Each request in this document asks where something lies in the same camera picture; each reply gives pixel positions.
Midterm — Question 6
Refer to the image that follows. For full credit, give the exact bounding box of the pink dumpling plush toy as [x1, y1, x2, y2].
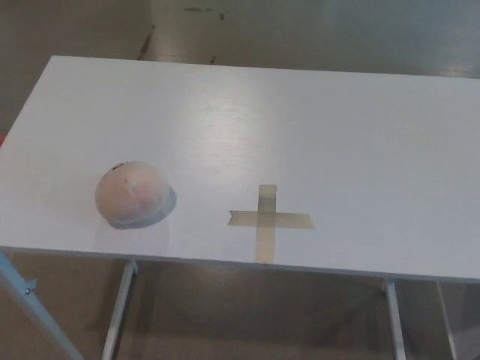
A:
[94, 160, 177, 230]

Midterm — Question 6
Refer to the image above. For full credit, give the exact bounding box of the long beige tape strip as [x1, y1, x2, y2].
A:
[255, 183, 278, 263]

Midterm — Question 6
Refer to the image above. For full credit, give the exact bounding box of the white metal table leg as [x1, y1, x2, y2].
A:
[100, 258, 138, 360]
[436, 280, 459, 360]
[382, 277, 407, 360]

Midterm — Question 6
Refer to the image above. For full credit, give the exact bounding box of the light blue metal frame bar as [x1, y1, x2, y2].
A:
[0, 251, 86, 360]

